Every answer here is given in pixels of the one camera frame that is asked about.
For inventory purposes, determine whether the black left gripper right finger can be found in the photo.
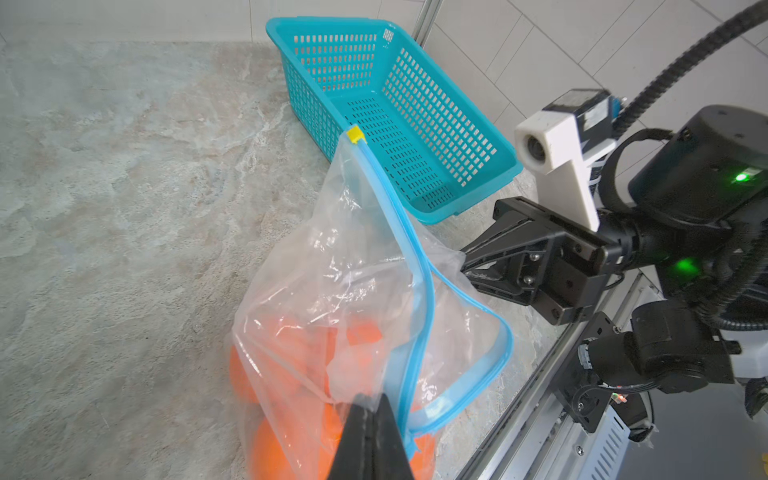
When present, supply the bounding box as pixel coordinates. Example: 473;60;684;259
371;394;414;480

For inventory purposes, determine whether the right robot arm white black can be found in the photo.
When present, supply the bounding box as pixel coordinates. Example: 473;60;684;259
463;1;767;432

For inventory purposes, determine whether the aluminium mounting rail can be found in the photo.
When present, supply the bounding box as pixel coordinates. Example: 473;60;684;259
455;263;667;480

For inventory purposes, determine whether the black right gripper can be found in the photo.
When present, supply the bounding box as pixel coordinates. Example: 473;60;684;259
461;197;636;326

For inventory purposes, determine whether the teal plastic basket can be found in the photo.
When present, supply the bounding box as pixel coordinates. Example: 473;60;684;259
266;17;523;225

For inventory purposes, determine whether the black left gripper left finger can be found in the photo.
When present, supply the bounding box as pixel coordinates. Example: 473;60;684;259
327;394;375;480

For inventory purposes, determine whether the clear zip-top bag blue seal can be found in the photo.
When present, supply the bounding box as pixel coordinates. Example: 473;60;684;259
231;126;514;463

